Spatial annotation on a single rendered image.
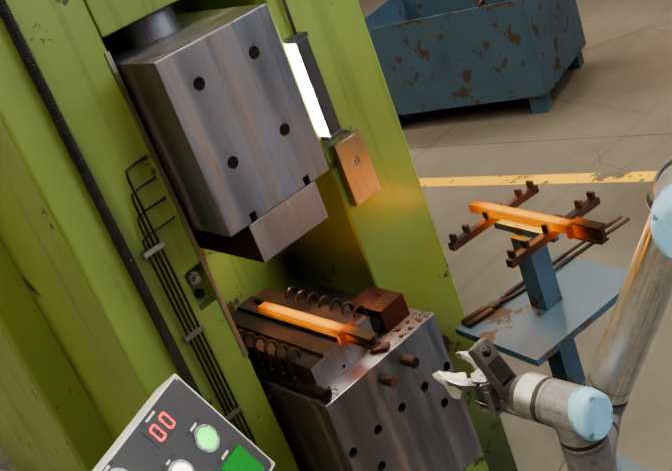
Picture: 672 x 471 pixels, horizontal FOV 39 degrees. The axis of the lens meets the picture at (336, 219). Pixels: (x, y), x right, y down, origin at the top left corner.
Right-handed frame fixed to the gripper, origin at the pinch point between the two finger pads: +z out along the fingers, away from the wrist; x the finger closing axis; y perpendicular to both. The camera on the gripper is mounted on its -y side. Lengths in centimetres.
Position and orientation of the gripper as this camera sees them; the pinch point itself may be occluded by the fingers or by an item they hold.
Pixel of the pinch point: (447, 362)
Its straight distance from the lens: 201.1
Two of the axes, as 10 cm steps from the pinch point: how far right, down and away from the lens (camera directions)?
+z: -6.4, -1.0, 7.6
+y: 3.3, 8.6, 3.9
